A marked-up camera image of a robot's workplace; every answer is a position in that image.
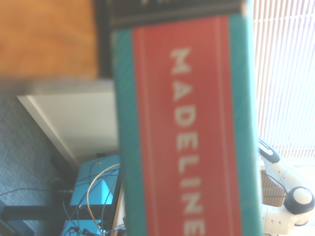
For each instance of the teal red Madeline book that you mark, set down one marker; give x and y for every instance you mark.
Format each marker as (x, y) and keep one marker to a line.
(187, 135)

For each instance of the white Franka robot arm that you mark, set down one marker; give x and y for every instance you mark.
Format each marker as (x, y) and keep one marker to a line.
(292, 196)

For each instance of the wooden bookshelf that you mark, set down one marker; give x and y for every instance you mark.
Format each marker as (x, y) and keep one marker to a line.
(44, 37)

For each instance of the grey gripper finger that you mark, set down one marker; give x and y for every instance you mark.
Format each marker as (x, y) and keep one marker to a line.
(172, 12)

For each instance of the cyan blue box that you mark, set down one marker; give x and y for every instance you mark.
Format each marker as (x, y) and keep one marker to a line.
(86, 186)

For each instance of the window blinds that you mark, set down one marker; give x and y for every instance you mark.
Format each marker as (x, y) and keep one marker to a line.
(285, 73)

